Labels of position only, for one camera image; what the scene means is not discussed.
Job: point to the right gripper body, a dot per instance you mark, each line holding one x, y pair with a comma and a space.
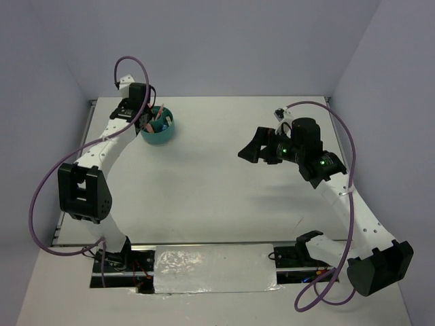
288, 151

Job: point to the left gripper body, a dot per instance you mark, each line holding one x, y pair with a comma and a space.
123, 104

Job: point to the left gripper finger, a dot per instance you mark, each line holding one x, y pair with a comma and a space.
153, 110
142, 122

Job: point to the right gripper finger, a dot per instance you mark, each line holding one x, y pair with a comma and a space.
251, 152
271, 157

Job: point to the red slim highlighter pen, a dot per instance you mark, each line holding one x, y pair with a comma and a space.
161, 109

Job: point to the pink stubby highlighter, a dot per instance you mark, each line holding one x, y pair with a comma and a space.
149, 128

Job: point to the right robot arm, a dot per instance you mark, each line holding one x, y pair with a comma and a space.
375, 259

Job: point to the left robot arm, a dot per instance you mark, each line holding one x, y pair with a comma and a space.
83, 190

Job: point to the teal round organizer container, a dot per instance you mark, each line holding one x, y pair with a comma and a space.
160, 137

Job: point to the silver foil sheet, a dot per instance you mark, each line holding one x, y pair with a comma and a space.
234, 268

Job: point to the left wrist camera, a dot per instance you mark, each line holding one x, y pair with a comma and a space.
123, 85

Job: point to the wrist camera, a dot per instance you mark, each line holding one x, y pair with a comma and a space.
285, 119
123, 85

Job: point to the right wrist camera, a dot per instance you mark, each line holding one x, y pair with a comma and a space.
285, 119

